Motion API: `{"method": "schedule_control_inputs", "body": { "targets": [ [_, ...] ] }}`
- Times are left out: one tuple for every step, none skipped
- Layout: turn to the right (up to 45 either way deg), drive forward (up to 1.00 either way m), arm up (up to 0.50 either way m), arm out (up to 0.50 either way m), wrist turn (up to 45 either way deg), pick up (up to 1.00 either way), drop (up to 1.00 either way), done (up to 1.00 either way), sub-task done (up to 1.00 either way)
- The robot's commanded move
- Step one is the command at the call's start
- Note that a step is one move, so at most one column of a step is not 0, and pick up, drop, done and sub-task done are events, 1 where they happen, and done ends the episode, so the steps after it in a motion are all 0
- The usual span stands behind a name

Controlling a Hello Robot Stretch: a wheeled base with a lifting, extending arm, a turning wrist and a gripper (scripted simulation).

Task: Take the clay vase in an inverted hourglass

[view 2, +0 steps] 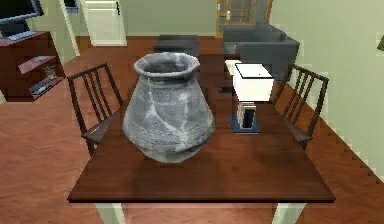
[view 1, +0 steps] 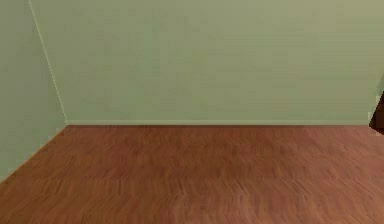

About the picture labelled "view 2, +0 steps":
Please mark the grey clay vase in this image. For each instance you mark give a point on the grey clay vase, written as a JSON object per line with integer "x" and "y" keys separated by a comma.
{"x": 168, "y": 113}

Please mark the blue flat book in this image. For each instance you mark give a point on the blue flat book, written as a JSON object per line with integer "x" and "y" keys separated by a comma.
{"x": 245, "y": 128}

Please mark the dark brown wooden table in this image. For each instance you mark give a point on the dark brown wooden table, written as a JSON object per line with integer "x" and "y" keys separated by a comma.
{"x": 206, "y": 166}

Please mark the white box lamp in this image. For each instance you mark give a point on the white box lamp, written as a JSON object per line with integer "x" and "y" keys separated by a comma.
{"x": 253, "y": 83}

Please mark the dark low coffee table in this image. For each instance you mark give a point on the dark low coffee table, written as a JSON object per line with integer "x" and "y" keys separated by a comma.
{"x": 178, "y": 43}

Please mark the dark grey sofa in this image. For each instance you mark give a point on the dark grey sofa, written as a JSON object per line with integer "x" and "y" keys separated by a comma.
{"x": 263, "y": 46}

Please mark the dark wooden slat chair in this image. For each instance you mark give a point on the dark wooden slat chair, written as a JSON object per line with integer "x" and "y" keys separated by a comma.
{"x": 95, "y": 110}
{"x": 300, "y": 106}

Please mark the wooden framed glass door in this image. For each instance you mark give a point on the wooden framed glass door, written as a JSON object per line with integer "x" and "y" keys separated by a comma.
{"x": 241, "y": 11}

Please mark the white room door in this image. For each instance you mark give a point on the white room door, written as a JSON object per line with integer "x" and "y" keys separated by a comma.
{"x": 105, "y": 21}

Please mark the reddish brown shelf unit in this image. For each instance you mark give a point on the reddish brown shelf unit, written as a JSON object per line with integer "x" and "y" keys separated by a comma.
{"x": 30, "y": 66}

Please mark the black television set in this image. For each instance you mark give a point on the black television set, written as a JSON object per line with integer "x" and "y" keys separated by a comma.
{"x": 16, "y": 16}

